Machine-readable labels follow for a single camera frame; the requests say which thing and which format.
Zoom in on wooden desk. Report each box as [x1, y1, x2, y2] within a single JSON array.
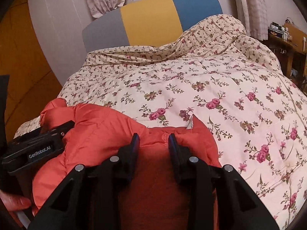
[[264, 22, 306, 87]]

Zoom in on orange padded jacket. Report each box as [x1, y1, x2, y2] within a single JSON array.
[[32, 98, 220, 229]]

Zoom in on right floral curtain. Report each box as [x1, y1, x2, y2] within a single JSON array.
[[235, 0, 268, 40]]

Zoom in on grey yellow blue headboard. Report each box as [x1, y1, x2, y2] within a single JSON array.
[[82, 0, 222, 53]]

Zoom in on floral bed quilt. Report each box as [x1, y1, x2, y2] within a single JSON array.
[[14, 13, 307, 230]]

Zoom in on wooden wardrobe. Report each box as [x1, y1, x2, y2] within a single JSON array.
[[1, 0, 62, 141]]

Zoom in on person's left hand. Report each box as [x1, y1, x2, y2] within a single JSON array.
[[0, 191, 31, 212]]

